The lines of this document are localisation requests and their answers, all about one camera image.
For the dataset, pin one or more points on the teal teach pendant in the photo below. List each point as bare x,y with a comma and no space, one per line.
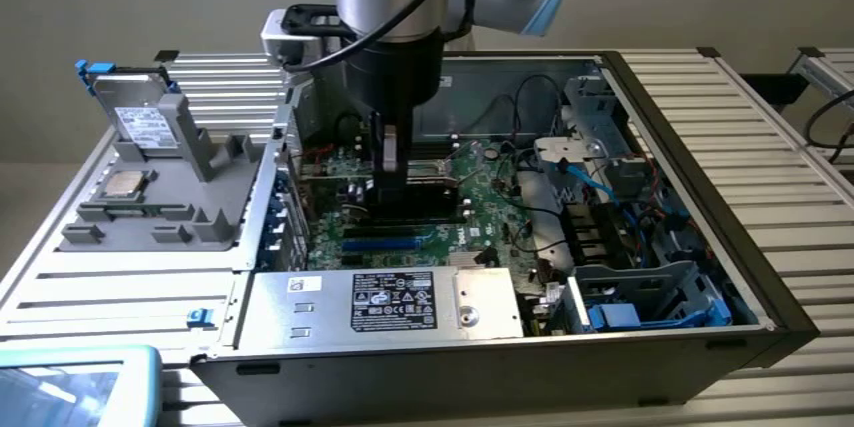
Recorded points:
74,387

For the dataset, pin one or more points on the green motherboard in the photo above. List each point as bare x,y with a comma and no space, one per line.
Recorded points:
495,197

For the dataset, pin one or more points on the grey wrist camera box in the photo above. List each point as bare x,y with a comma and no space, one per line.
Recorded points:
288,34

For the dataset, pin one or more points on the grey parts rack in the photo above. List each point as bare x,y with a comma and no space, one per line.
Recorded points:
134,232

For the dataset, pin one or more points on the grey drive cage blue bracket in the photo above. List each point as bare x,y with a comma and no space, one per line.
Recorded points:
641,292

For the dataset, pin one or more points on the blue expansion slot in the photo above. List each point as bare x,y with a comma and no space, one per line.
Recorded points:
381,243

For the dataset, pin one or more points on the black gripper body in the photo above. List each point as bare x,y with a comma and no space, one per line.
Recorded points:
394,77

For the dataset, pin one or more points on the small silver heat sink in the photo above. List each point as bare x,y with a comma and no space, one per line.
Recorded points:
473,259

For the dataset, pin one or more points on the black open PC case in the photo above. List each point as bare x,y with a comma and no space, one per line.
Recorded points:
468,377

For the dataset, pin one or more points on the grey metal disk bay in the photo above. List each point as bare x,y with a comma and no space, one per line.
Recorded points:
601,112

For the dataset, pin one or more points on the blue disk carrier bracket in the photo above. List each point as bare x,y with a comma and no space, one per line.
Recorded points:
94,68

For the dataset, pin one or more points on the silver hard disk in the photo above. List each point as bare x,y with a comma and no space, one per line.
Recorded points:
137,112

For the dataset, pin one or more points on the black expansion slot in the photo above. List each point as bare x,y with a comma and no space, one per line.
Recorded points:
401,227

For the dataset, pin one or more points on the silver case side panel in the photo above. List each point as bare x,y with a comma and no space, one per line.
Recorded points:
101,297

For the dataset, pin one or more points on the black fan shroud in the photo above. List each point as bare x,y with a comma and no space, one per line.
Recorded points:
597,234

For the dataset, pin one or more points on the blue panel latch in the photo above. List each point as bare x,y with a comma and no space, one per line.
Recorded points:
200,317

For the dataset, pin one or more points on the silver CPU chip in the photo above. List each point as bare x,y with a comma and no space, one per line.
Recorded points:
128,186

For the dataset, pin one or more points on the aluminium frame rail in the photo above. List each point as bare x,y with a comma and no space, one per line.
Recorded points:
824,72

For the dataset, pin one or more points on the silver power supply unit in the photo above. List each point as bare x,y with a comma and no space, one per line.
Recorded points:
388,304

